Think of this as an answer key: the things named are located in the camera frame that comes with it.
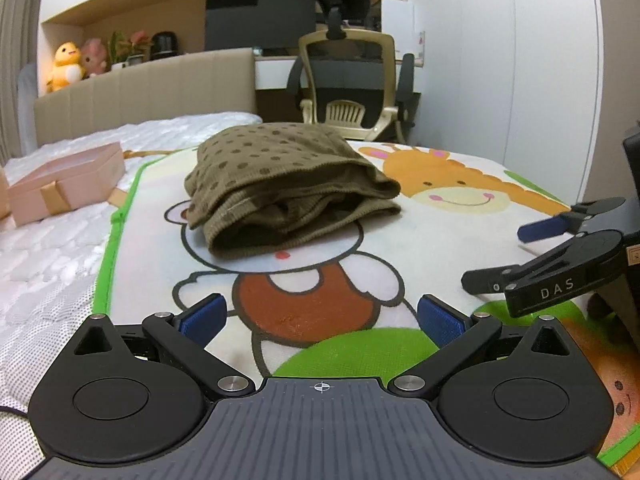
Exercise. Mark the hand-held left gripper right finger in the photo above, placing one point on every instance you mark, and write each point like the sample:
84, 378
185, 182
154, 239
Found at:
442, 322

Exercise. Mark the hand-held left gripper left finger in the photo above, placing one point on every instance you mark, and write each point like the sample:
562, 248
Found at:
202, 317

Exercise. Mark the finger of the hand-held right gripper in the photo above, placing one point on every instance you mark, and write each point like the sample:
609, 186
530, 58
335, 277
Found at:
480, 280
542, 230

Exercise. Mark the brown dotted knit garment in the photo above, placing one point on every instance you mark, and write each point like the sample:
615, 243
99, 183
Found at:
280, 175

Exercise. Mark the cartoon animal printed blanket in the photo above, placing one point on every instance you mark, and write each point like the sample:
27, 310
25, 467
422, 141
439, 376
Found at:
350, 285

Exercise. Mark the white wardrobe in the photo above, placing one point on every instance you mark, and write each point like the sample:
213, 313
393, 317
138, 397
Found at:
500, 60

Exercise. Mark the pink gift box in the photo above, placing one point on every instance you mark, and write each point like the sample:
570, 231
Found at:
95, 170

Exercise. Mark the beige padded headboard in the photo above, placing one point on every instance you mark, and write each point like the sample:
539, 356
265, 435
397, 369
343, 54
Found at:
150, 90

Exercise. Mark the white desktop cabinet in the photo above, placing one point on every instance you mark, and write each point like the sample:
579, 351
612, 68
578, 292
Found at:
402, 30

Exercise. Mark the beige mesh office chair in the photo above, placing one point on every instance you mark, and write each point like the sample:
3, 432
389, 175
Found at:
345, 67

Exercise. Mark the potted plant with red leaves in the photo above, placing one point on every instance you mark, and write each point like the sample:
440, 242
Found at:
130, 47

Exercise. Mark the pink plush toy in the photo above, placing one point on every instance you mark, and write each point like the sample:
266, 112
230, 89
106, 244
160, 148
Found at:
95, 57

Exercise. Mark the yellow duck plush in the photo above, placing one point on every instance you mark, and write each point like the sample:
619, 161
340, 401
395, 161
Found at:
67, 67

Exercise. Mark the black monitor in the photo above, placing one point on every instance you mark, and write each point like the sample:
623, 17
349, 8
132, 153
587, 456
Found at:
260, 25

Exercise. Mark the grey curtain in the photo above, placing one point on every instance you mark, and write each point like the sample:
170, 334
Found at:
15, 60

